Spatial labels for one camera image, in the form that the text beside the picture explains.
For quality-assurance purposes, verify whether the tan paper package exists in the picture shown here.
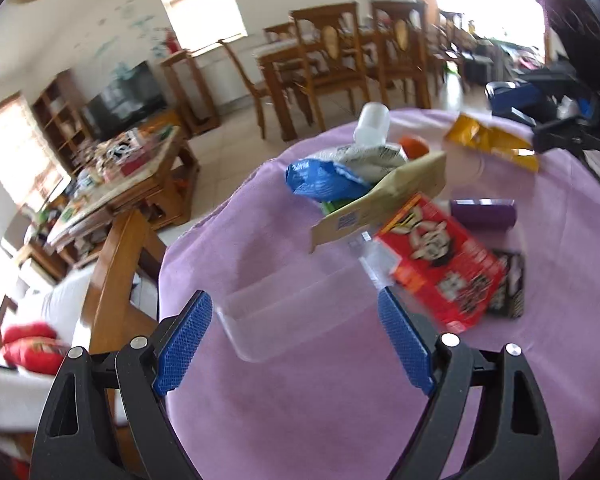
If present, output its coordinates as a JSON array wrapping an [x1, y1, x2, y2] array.
[[309, 151, 446, 254]]

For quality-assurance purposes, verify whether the purple tablecloth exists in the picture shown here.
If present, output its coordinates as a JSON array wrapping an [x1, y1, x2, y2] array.
[[159, 125, 600, 479]]

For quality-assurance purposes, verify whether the tall wooden plant stand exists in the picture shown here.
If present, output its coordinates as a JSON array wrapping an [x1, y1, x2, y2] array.
[[160, 50, 221, 136]]

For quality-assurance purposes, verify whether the wooden dining chair front right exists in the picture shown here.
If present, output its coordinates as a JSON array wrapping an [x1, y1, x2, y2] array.
[[368, 1, 431, 110]]

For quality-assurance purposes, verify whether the white paper roll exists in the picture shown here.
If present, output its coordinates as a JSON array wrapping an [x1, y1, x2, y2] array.
[[353, 102, 390, 146]]

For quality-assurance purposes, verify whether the black white wrapper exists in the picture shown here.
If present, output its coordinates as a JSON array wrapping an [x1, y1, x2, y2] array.
[[486, 249, 526, 318]]

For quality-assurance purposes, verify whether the wooden bookshelf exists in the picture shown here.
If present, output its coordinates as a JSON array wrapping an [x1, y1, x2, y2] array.
[[32, 70, 93, 177]]

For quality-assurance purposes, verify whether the wooden coffee table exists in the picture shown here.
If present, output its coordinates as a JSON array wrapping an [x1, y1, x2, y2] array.
[[47, 127, 200, 268]]

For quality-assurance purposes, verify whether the wooden side chair far right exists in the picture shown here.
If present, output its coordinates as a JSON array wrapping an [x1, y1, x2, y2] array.
[[431, 10, 472, 93]]

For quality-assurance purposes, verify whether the red snack box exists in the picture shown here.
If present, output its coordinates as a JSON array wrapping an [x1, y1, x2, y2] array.
[[375, 193, 505, 334]]

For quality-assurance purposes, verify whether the purple probiotics sachet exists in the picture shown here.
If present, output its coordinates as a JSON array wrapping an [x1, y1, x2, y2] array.
[[449, 198, 517, 231]]

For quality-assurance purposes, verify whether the wooden dining chair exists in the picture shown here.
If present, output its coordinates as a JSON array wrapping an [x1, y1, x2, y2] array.
[[290, 1, 370, 132], [368, 1, 431, 110]]

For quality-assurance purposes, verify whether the wooden dining table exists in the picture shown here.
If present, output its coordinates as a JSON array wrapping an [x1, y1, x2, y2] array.
[[254, 29, 431, 142]]

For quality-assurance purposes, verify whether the wooden chair by window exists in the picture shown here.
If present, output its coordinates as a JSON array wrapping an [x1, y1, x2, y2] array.
[[216, 38, 272, 141]]

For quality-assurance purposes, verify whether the wooden dining chair front left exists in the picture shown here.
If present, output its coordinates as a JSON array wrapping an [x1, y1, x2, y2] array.
[[290, 1, 370, 132]]

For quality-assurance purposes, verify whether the red cushion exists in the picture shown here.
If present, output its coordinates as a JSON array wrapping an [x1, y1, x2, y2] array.
[[0, 322, 69, 376]]

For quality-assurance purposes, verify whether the orange fruit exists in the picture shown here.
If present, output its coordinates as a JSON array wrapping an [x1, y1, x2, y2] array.
[[399, 136, 430, 160]]

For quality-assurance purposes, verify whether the blue white snack bag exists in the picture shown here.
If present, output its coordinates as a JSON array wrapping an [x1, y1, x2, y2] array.
[[285, 144, 408, 203]]

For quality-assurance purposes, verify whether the black flat television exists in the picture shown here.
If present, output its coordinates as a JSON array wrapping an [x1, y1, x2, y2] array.
[[82, 62, 168, 141]]

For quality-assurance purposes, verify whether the wooden sofa armrest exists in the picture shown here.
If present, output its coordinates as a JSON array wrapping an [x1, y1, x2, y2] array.
[[72, 207, 169, 470]]

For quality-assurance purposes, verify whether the gold foil snack bag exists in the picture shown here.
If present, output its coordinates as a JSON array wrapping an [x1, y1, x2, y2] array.
[[444, 114, 540, 172]]

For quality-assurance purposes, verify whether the clear plastic container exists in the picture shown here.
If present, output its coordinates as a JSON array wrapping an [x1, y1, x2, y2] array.
[[214, 240, 399, 363]]

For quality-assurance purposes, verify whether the red flower vase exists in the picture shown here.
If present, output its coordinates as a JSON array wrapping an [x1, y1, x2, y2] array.
[[163, 29, 181, 54]]

